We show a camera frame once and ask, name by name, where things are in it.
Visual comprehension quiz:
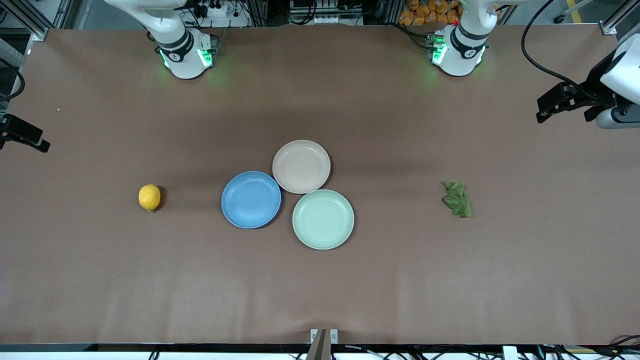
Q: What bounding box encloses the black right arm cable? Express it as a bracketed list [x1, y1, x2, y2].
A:
[0, 57, 26, 102]

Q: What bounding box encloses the green lettuce leaf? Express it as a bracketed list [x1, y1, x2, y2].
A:
[441, 180, 474, 219]

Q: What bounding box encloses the light green plate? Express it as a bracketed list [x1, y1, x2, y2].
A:
[292, 189, 355, 250]

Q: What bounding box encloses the yellow lemon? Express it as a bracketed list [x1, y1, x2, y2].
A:
[138, 184, 162, 212]

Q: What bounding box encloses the beige plate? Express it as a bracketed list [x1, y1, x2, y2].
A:
[272, 139, 331, 194]

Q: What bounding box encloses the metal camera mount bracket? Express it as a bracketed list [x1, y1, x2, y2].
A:
[306, 328, 340, 360]

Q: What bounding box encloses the aluminium frame rail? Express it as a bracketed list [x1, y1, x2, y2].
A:
[0, 0, 77, 68]
[599, 0, 640, 36]

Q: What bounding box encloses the white power strip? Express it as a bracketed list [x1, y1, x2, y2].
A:
[197, 1, 237, 19]

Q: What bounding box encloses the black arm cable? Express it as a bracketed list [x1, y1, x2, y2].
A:
[0, 57, 26, 102]
[520, 0, 601, 101]

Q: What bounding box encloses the cable bundle under table edge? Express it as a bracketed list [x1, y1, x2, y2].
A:
[537, 334, 640, 360]

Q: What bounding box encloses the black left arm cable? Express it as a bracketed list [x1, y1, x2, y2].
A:
[520, 0, 601, 101]

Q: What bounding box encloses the orange snack bag pile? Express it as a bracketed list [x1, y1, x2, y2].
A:
[398, 0, 462, 27]

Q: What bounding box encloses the blue plate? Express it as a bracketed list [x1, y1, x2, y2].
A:
[221, 171, 282, 229]

